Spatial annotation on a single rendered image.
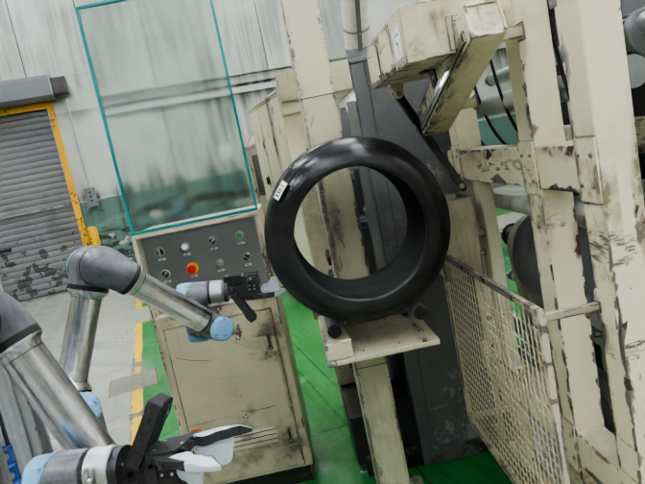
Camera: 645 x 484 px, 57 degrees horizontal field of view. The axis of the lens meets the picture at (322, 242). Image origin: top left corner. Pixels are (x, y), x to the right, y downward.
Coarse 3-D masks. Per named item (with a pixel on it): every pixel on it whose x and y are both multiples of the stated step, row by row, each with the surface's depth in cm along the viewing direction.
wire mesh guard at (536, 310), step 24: (456, 264) 206; (504, 288) 164; (480, 312) 192; (504, 312) 167; (528, 312) 149; (456, 336) 232; (504, 336) 171; (480, 360) 204; (552, 384) 143; (504, 408) 187; (528, 408) 164; (552, 408) 144; (480, 432) 225; (528, 432) 169; (552, 432) 150; (528, 456) 173; (528, 480) 178
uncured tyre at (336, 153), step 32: (320, 160) 181; (352, 160) 181; (384, 160) 182; (416, 160) 186; (288, 192) 182; (416, 192) 184; (288, 224) 183; (416, 224) 214; (448, 224) 189; (288, 256) 184; (416, 256) 214; (288, 288) 189; (320, 288) 186; (352, 288) 216; (384, 288) 215; (416, 288) 189; (352, 320) 192
